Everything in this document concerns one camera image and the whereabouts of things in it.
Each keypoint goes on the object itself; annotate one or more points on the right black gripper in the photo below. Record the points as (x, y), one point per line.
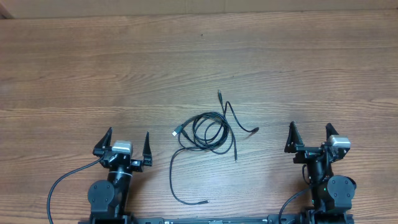
(293, 144)

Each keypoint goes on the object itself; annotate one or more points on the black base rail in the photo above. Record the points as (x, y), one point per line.
(270, 219)

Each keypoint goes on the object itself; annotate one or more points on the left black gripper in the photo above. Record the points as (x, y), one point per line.
(135, 165)

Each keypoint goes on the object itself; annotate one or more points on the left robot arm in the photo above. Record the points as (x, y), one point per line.
(108, 198)

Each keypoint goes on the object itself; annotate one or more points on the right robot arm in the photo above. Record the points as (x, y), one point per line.
(331, 194)

